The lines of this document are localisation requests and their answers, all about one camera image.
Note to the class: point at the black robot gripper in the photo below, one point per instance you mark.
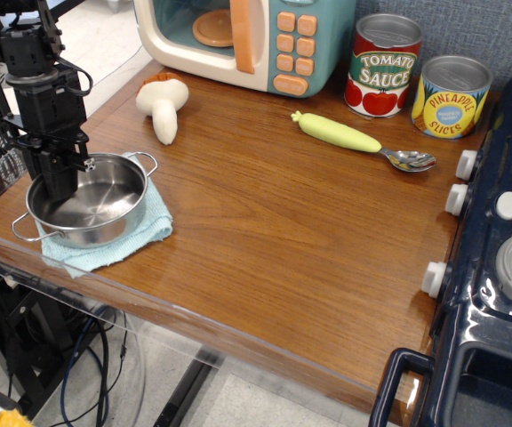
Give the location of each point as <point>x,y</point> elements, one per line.
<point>51,113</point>

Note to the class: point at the silver steel pot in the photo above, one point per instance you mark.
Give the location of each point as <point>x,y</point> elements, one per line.
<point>109,203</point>

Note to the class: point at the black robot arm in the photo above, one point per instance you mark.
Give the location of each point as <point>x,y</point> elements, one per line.
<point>30,44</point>

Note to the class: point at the light blue folded towel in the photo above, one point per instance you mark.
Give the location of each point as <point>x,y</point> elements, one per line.
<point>156,226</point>

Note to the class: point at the plush white mushroom toy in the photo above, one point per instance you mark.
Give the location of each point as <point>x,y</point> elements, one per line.
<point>161,97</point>

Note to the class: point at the black equipment rack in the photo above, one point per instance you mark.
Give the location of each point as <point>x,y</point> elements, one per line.
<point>41,339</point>

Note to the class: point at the clear acrylic table guard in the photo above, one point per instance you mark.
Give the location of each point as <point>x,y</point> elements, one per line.
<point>176,283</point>

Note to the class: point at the toy microwave teal and cream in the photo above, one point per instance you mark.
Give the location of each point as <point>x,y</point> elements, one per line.
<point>289,48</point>

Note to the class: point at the black metal table leg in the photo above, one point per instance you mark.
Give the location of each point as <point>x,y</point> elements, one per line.
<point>183,396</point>

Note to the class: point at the tomato sauce can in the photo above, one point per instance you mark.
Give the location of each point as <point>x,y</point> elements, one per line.
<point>384,56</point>

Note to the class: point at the white stove knob front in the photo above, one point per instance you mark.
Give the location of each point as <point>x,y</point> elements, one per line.
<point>433,278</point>

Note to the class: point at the white stove knob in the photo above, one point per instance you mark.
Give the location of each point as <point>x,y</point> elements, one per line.
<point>466,164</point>
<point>433,278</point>
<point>456,199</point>

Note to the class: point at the pineapple slices can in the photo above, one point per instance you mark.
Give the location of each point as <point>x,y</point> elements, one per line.
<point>450,96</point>

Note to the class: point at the white stove knob middle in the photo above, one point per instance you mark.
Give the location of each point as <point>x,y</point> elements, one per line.
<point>456,199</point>

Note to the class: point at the white stove knob rear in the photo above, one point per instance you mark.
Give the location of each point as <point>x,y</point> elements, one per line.
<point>466,164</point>

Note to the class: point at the dark blue toy stove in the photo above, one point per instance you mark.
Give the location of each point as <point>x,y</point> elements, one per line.
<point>466,379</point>

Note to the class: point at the spoon with green handle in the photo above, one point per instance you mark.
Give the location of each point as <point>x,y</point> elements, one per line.
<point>343,136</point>

